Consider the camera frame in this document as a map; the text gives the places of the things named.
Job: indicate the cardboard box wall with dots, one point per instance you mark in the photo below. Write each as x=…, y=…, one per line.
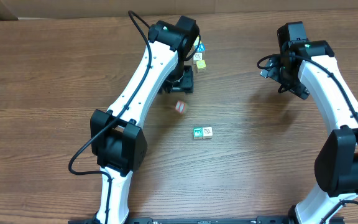
x=62, y=9

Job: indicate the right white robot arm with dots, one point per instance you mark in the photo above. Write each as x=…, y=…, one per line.
x=309, y=68

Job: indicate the blue X wooden block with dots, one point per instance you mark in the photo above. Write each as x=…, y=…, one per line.
x=201, y=48

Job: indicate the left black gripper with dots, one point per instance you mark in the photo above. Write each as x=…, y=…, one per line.
x=183, y=84

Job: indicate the red letter wooden block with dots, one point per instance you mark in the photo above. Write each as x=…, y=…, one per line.
x=181, y=107

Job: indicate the green picture wooden block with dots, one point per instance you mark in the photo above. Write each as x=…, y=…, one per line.
x=198, y=133

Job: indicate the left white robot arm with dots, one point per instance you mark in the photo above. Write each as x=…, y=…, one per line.
x=118, y=140

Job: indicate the white drawing wooden block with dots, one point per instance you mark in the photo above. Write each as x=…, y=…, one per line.
x=197, y=56

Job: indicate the yellow wooden block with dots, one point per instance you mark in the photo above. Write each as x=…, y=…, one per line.
x=200, y=65
x=196, y=42

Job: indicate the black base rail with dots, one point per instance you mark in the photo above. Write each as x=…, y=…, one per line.
x=257, y=220

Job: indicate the white leaf wooden block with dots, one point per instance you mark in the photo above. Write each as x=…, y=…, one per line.
x=207, y=132

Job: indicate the yellow lower wooden block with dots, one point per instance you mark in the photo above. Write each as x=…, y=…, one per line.
x=200, y=65

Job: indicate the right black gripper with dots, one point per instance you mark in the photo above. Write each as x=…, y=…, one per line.
x=276, y=74

